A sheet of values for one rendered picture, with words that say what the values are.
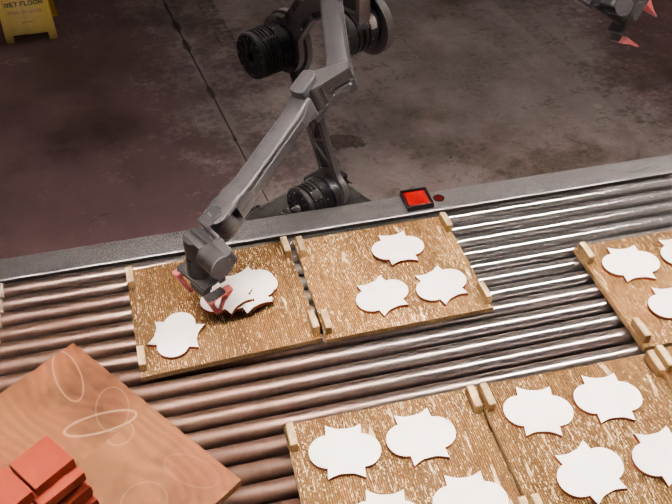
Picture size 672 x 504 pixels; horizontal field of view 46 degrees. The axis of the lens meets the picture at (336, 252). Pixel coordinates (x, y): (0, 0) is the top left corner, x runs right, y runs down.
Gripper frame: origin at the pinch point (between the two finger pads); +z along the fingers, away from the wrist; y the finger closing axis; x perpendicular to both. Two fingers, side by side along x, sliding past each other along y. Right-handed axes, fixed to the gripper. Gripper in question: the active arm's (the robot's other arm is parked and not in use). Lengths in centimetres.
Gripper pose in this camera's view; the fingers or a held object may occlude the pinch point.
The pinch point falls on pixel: (205, 299)
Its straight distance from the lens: 186.3
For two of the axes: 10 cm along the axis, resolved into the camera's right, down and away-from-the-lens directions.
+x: -7.1, 4.7, -5.3
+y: -7.1, -4.8, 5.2
